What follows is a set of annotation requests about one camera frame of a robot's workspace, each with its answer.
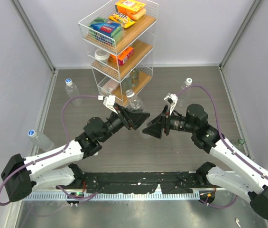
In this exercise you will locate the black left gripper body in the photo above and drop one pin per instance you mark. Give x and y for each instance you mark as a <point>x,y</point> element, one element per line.
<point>118,120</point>

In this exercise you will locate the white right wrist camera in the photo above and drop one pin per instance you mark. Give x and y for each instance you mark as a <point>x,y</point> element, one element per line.
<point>172,100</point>

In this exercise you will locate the white box, bottom shelf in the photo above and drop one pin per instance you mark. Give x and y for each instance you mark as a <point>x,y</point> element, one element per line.
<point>109,87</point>

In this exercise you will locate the glass jar, bottom shelf back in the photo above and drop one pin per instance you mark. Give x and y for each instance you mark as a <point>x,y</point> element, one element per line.
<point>134,77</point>

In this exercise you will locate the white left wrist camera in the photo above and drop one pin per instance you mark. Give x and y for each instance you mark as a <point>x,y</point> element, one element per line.
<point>108,102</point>

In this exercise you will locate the clear bottle with blue cap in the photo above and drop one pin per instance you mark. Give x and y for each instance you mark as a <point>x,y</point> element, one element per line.
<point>41,140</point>

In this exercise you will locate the glass jar, shelf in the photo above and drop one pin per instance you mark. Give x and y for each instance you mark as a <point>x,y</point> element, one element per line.
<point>134,77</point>
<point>126,84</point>

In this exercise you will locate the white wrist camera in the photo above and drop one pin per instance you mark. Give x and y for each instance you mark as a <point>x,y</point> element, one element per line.
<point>108,102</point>
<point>172,100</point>

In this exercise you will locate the orange box, middle shelf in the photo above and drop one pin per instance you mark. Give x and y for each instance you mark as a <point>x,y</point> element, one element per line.
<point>122,58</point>

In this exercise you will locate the glass jar, bottom shelf front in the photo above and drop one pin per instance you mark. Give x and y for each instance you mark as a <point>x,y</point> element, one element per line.
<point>126,84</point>

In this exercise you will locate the green glass bottle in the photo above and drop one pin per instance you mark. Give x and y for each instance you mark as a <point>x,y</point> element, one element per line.
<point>238,143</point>

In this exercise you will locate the green and blue box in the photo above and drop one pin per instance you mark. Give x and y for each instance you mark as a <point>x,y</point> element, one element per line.
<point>106,31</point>

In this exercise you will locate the blue and white bottle cap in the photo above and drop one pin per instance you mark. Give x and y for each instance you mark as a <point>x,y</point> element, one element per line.
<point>68,82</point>

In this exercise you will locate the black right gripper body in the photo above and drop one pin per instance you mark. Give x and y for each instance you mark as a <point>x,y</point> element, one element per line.
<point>173,122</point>

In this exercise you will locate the clear plastic bottle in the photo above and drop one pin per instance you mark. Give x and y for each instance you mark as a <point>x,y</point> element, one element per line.
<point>72,92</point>
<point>183,98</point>
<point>134,102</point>

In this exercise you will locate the orange snack box, top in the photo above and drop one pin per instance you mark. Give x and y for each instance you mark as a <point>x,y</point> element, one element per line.
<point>129,6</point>

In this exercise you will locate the white slotted cable duct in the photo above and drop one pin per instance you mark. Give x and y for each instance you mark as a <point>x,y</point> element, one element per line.
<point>157,195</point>

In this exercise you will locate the white lidded paper cup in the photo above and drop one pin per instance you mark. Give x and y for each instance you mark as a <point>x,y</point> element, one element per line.
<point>102,56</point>

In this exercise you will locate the yellow candy bag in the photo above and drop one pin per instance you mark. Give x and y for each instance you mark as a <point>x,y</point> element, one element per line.
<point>124,20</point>

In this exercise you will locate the yellow sponge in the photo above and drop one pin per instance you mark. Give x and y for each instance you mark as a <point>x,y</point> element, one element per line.
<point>138,15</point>

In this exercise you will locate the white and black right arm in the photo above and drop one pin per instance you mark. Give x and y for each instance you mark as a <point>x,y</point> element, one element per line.
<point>248,180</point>

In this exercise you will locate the white wire shelf rack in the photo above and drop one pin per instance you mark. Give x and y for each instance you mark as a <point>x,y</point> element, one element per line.
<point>140,36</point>

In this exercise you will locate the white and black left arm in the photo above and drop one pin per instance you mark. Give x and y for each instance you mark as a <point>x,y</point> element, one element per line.
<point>19,176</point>

